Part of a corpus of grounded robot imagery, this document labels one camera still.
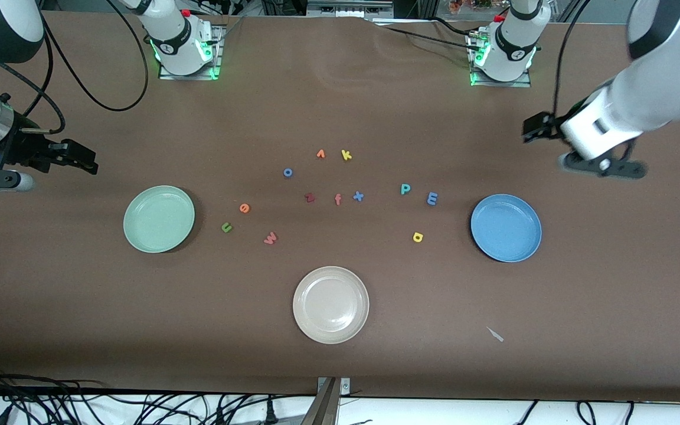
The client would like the aluminium frame profile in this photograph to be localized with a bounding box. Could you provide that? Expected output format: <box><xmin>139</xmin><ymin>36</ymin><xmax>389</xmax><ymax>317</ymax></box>
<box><xmin>306</xmin><ymin>0</ymin><xmax>394</xmax><ymax>19</ymax></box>

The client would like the black cable on table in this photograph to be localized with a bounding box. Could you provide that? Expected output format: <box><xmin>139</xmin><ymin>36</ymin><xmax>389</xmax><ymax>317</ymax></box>
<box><xmin>370</xmin><ymin>16</ymin><xmax>483</xmax><ymax>54</ymax></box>

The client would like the beige plate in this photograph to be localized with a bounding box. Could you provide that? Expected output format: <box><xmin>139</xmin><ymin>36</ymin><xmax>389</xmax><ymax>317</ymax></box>
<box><xmin>293</xmin><ymin>266</ymin><xmax>370</xmax><ymax>345</ymax></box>

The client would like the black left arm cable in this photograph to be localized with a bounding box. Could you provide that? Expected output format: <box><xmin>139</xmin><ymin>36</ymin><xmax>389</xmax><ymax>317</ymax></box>
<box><xmin>554</xmin><ymin>0</ymin><xmax>592</xmax><ymax>120</ymax></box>

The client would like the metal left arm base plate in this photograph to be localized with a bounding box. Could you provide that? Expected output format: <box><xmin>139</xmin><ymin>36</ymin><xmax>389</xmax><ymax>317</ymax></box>
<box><xmin>469</xmin><ymin>34</ymin><xmax>533</xmax><ymax>89</ymax></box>

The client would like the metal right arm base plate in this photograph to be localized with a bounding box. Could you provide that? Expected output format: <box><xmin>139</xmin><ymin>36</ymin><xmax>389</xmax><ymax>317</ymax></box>
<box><xmin>158</xmin><ymin>26</ymin><xmax>224</xmax><ymax>81</ymax></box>

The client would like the blue plate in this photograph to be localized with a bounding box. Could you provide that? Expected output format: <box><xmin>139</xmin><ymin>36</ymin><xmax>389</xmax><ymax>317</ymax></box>
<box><xmin>470</xmin><ymin>194</ymin><xmax>542</xmax><ymax>263</ymax></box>

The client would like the black floor cable tangle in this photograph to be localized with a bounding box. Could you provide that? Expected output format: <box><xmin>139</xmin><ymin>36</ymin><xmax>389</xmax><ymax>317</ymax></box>
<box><xmin>0</xmin><ymin>365</ymin><xmax>317</xmax><ymax>425</ymax></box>

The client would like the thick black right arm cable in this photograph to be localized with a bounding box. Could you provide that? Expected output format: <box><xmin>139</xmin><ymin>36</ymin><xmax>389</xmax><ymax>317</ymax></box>
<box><xmin>38</xmin><ymin>0</ymin><xmax>150</xmax><ymax>112</ymax></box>

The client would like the metal table edge bracket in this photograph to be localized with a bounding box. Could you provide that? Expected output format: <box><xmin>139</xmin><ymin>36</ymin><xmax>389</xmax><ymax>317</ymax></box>
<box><xmin>301</xmin><ymin>377</ymin><xmax>351</xmax><ymax>425</ymax></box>

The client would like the light green plate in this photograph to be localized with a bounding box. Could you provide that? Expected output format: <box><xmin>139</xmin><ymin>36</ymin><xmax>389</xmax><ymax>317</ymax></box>
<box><xmin>123</xmin><ymin>185</ymin><xmax>195</xmax><ymax>254</ymax></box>

